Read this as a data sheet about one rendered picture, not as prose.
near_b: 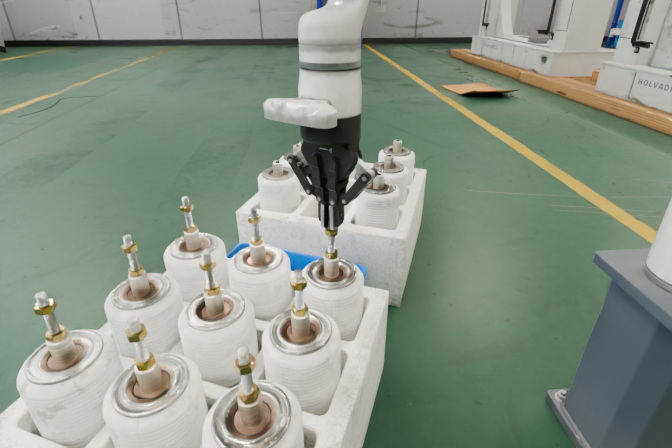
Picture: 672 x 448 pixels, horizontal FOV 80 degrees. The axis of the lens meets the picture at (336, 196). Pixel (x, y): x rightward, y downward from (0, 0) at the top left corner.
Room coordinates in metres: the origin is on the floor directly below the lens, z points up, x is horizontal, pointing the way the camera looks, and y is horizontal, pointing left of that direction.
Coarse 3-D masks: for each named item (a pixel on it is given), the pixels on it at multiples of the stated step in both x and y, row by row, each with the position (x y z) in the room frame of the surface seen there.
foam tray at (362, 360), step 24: (384, 312) 0.49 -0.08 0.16; (360, 336) 0.42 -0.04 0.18; (384, 336) 0.51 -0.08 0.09; (360, 360) 0.38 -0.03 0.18; (360, 384) 0.35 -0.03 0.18; (24, 408) 0.31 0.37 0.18; (336, 408) 0.31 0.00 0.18; (360, 408) 0.35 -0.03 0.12; (0, 432) 0.28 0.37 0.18; (24, 432) 0.28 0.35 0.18; (312, 432) 0.29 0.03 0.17; (336, 432) 0.28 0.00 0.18; (360, 432) 0.36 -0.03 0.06
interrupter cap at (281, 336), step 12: (288, 312) 0.39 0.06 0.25; (312, 312) 0.39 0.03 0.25; (276, 324) 0.37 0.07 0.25; (288, 324) 0.37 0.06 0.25; (312, 324) 0.37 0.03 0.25; (324, 324) 0.37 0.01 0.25; (276, 336) 0.35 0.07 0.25; (288, 336) 0.35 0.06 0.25; (312, 336) 0.35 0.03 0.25; (324, 336) 0.35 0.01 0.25; (288, 348) 0.33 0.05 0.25; (300, 348) 0.33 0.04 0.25; (312, 348) 0.33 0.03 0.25
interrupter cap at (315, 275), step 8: (312, 264) 0.49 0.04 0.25; (320, 264) 0.49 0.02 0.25; (344, 264) 0.49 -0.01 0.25; (352, 264) 0.49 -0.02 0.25; (312, 272) 0.47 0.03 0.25; (320, 272) 0.48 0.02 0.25; (344, 272) 0.48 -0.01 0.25; (352, 272) 0.47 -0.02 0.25; (312, 280) 0.45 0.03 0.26; (320, 280) 0.45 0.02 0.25; (328, 280) 0.46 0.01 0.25; (336, 280) 0.46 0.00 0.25; (344, 280) 0.46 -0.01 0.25; (352, 280) 0.45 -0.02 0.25; (320, 288) 0.44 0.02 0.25; (328, 288) 0.44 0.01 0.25; (336, 288) 0.44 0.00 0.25
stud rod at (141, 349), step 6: (132, 318) 0.29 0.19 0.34; (138, 318) 0.29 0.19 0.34; (132, 324) 0.28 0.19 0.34; (138, 324) 0.29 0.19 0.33; (132, 330) 0.28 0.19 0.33; (138, 330) 0.29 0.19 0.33; (138, 342) 0.28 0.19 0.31; (144, 342) 0.29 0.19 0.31; (138, 348) 0.28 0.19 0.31; (144, 348) 0.29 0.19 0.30; (138, 354) 0.28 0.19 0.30; (144, 354) 0.28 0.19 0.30; (144, 360) 0.28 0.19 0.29
